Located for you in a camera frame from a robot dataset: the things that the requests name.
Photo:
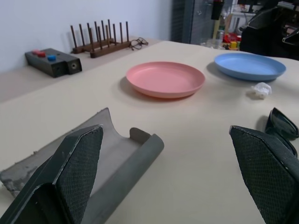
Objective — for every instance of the black button box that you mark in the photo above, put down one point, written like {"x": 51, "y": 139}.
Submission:
{"x": 60, "y": 65}

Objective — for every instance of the pink round plate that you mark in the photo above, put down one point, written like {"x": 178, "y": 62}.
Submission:
{"x": 163, "y": 77}

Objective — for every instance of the brown thin-framed eyeglasses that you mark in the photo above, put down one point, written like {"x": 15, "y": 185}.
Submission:
{"x": 137, "y": 43}

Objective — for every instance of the crumpled white paper ball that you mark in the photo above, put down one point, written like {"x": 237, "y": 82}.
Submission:
{"x": 259, "y": 89}

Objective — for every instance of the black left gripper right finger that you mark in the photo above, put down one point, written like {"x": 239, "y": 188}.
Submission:
{"x": 268, "y": 175}

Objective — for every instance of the dark grey cabinet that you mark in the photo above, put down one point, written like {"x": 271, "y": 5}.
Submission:
{"x": 184, "y": 21}

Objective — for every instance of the red button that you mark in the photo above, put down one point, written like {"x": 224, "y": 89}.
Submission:
{"x": 41, "y": 54}

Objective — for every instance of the blue button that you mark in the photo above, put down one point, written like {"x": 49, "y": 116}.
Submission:
{"x": 51, "y": 58}

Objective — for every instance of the brown wooden peg rack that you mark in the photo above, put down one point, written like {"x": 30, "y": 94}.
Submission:
{"x": 81, "y": 49}

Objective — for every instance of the grey felt glasses tray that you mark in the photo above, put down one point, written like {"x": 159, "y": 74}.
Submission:
{"x": 130, "y": 163}

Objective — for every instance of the black sunglasses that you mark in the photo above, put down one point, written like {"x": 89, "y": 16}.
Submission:
{"x": 280, "y": 123}

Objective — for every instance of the blue round plate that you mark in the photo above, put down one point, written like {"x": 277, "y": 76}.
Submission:
{"x": 247, "y": 65}

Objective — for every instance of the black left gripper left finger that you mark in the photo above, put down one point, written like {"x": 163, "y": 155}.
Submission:
{"x": 70, "y": 175}

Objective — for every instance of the colourful small toys pile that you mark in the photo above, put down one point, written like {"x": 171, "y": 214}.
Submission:
{"x": 231, "y": 43}

